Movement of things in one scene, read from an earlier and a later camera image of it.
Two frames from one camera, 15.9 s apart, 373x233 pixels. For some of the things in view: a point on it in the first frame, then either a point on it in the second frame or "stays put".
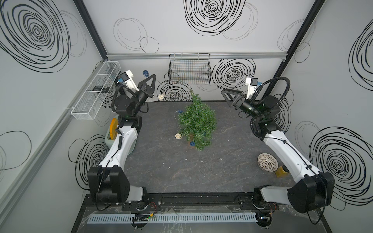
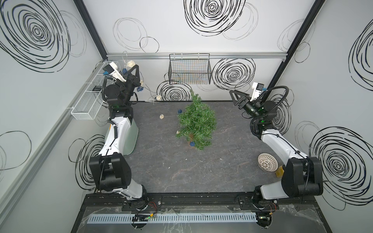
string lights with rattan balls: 161,97 to 131,63
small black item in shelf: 100,89 stays put
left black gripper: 144,92 to 132,83
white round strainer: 267,162 stays put
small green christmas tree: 197,124 stays put
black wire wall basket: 189,69 stays put
